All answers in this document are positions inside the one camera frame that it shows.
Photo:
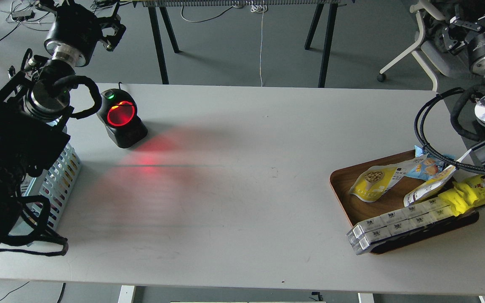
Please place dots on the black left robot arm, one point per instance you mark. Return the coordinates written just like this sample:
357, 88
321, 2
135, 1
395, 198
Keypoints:
35, 105

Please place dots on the blue snack bag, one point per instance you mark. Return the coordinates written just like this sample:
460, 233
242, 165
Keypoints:
424, 166

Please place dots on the long silver snack box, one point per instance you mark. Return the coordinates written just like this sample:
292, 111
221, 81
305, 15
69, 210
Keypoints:
398, 224

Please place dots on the light blue plastic basket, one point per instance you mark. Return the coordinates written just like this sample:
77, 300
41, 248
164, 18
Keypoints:
59, 179

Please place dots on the yellow cartoon snack pack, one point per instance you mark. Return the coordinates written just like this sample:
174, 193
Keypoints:
465, 195

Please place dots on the brown wooden tray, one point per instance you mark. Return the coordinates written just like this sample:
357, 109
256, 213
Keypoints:
356, 210

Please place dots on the black barcode scanner red window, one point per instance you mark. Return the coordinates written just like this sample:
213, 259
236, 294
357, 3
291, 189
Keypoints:
118, 112

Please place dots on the white office chair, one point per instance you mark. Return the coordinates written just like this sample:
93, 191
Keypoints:
425, 51

